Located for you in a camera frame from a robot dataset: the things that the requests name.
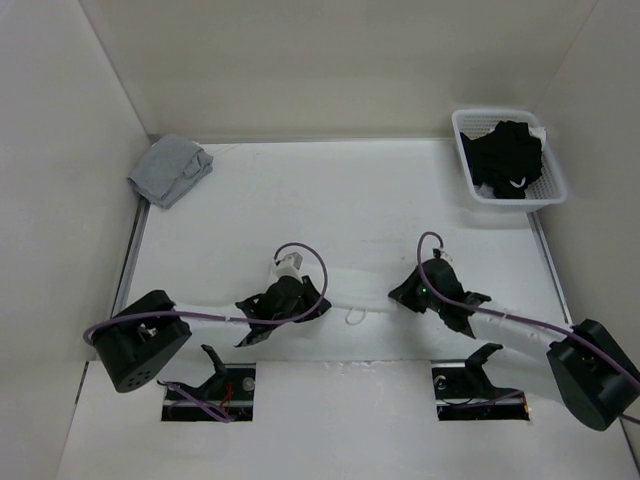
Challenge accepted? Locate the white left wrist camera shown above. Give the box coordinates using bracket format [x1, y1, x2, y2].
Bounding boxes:
[271, 252, 303, 282]

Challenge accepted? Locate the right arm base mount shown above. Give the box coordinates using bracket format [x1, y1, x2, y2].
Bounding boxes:
[431, 343, 530, 421]

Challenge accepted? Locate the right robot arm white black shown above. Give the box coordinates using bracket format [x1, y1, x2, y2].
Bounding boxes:
[389, 258, 639, 431]

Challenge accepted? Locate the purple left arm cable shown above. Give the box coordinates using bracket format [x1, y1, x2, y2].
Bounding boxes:
[82, 242, 329, 424]

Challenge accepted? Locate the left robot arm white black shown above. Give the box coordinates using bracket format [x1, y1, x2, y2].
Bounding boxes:
[85, 275, 332, 393]

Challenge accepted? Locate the white plastic mesh basket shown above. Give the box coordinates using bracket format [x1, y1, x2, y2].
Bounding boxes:
[451, 108, 568, 214]

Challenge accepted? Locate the black tank top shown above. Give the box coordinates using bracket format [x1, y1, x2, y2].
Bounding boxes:
[460, 121, 543, 200]

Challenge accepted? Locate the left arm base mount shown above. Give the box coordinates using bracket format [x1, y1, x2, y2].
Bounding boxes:
[157, 344, 257, 423]

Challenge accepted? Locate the white tank top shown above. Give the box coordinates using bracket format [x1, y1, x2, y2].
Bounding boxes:
[180, 264, 397, 318]

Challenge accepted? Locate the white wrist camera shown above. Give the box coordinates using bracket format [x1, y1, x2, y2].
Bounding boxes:
[433, 248, 453, 265]
[271, 252, 303, 282]

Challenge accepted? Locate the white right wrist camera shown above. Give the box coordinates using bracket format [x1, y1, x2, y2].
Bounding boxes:
[433, 248, 453, 265]

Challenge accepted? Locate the folded grey tank top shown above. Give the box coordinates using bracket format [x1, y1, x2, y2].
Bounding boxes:
[127, 134, 213, 209]

